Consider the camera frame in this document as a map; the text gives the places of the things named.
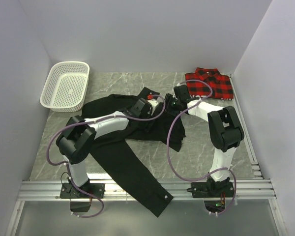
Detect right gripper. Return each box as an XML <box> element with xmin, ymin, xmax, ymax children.
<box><xmin>159</xmin><ymin>93</ymin><xmax>181</xmax><ymax>118</ymax></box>

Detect black long sleeve shirt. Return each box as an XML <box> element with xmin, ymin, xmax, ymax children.
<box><xmin>81</xmin><ymin>86</ymin><xmax>187</xmax><ymax>218</ymax></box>

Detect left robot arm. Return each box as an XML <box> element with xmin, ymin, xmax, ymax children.
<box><xmin>56</xmin><ymin>95</ymin><xmax>166</xmax><ymax>198</ymax></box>

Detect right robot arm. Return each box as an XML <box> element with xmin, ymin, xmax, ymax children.
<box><xmin>165</xmin><ymin>94</ymin><xmax>244</xmax><ymax>197</ymax></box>

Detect folded black shirt under plaid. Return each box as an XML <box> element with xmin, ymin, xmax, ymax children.
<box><xmin>191</xmin><ymin>95</ymin><xmax>233</xmax><ymax>101</ymax></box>

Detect red black plaid shirt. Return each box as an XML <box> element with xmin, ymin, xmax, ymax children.
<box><xmin>185</xmin><ymin>67</ymin><xmax>234</xmax><ymax>98</ymax></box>

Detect white perforated plastic basket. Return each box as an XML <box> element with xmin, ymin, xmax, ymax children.
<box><xmin>40</xmin><ymin>61</ymin><xmax>90</xmax><ymax>113</ymax></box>

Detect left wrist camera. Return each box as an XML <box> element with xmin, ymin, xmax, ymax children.
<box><xmin>147</xmin><ymin>94</ymin><xmax>161</xmax><ymax>107</ymax></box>

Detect aluminium front rail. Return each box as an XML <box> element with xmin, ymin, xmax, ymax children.
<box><xmin>17</xmin><ymin>179</ymin><xmax>276</xmax><ymax>202</ymax></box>

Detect aluminium rail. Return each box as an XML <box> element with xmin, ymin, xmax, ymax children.
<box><xmin>227</xmin><ymin>74</ymin><xmax>264</xmax><ymax>179</ymax></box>
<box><xmin>17</xmin><ymin>179</ymin><xmax>276</xmax><ymax>202</ymax></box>

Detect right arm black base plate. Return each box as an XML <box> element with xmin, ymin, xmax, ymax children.
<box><xmin>187</xmin><ymin>178</ymin><xmax>235</xmax><ymax>198</ymax></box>

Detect aluminium right side rail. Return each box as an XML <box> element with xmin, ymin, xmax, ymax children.
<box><xmin>227</xmin><ymin>74</ymin><xmax>264</xmax><ymax>179</ymax></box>

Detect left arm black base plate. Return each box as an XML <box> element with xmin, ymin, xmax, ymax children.
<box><xmin>59</xmin><ymin>183</ymin><xmax>105</xmax><ymax>199</ymax></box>

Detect black box under rail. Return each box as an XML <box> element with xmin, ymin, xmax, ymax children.
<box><xmin>69</xmin><ymin>201</ymin><xmax>91</xmax><ymax>213</ymax></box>

